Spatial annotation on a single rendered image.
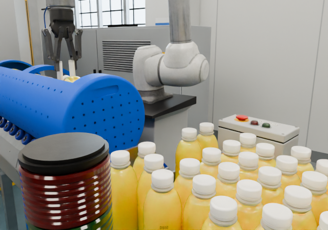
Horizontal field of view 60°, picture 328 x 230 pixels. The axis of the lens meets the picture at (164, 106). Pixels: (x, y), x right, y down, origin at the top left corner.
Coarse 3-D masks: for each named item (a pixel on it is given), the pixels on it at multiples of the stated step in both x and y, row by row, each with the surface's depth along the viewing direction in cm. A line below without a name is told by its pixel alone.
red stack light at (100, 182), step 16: (32, 176) 18; (48, 176) 18; (64, 176) 18; (80, 176) 19; (96, 176) 20; (32, 192) 19; (48, 192) 18; (64, 192) 18; (80, 192) 19; (96, 192) 20; (32, 208) 19; (48, 208) 19; (64, 208) 19; (80, 208) 19; (96, 208) 20; (32, 224) 19; (48, 224) 19; (64, 224) 19; (80, 224) 19
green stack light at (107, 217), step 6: (108, 210) 22; (102, 216) 21; (108, 216) 21; (90, 222) 20; (96, 222) 20; (102, 222) 21; (108, 222) 21; (30, 228) 20; (36, 228) 19; (72, 228) 19; (78, 228) 19; (84, 228) 20; (90, 228) 20; (96, 228) 20; (102, 228) 21; (108, 228) 22
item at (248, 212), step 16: (304, 160) 60; (288, 176) 55; (272, 192) 50; (320, 192) 48; (240, 208) 45; (256, 208) 45; (304, 208) 43; (320, 208) 47; (208, 224) 41; (224, 224) 40; (240, 224) 45; (256, 224) 44; (304, 224) 42
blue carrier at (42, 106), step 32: (0, 64) 133; (0, 96) 110; (32, 96) 90; (64, 96) 77; (96, 96) 79; (128, 96) 87; (32, 128) 91; (64, 128) 74; (96, 128) 81; (128, 128) 89
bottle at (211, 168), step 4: (204, 160) 60; (220, 160) 60; (200, 164) 61; (204, 164) 60; (208, 164) 59; (212, 164) 59; (216, 164) 59; (200, 168) 60; (204, 168) 59; (208, 168) 59; (212, 168) 59; (216, 168) 59; (204, 172) 59; (208, 172) 58; (212, 172) 58; (216, 172) 58; (212, 176) 58; (216, 176) 58
